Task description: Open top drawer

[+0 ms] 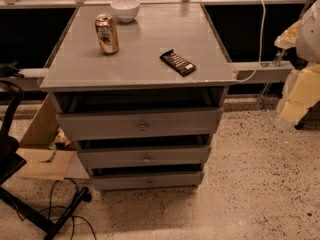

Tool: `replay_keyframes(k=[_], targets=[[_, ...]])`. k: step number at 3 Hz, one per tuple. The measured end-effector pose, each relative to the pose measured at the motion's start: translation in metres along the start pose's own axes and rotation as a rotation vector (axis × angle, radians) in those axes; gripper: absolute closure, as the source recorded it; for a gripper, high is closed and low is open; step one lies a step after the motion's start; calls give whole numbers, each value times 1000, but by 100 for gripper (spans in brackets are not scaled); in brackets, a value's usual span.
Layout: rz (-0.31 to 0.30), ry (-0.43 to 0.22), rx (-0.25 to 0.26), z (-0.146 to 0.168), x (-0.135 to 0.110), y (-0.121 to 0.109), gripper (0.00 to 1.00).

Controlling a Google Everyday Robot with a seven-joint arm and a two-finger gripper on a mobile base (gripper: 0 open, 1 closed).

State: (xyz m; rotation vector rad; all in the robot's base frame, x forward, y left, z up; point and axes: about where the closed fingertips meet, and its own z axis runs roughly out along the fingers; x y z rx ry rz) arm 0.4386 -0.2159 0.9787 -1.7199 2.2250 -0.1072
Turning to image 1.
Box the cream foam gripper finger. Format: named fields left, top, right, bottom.
left=277, top=64, right=320, bottom=128

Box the grey top drawer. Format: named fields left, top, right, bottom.
left=56, top=108, right=223, bottom=141

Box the grey drawer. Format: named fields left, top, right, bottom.
left=56, top=108, right=223, bottom=141
left=77, top=145, right=211, bottom=169
left=91, top=171, right=204, bottom=191

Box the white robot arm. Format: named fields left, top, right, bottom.
left=274, top=0, right=320, bottom=128

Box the grey middle drawer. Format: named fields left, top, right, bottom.
left=77, top=145, right=211, bottom=169

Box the grey drawer cabinet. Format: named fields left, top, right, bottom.
left=41, top=4, right=233, bottom=179

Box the grey bottom drawer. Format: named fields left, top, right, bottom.
left=91, top=171, right=204, bottom=191

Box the metal diagonal brace rod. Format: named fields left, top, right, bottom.
left=256, top=48, right=288, bottom=112

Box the dark chocolate bar wrapper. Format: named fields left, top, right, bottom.
left=160, top=49, right=196, bottom=77

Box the white ceramic bowl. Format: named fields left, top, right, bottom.
left=111, top=0, right=140, bottom=22

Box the gold soda can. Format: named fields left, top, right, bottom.
left=95, top=14, right=119, bottom=55

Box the brown cardboard box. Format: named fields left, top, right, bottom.
left=15, top=97, right=74, bottom=180

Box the black chair stand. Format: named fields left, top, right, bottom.
left=0, top=80, right=92, bottom=240

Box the white cable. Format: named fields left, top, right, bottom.
left=235, top=0, right=267, bottom=84

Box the black floor cable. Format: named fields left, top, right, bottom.
left=9, top=177, right=98, bottom=240

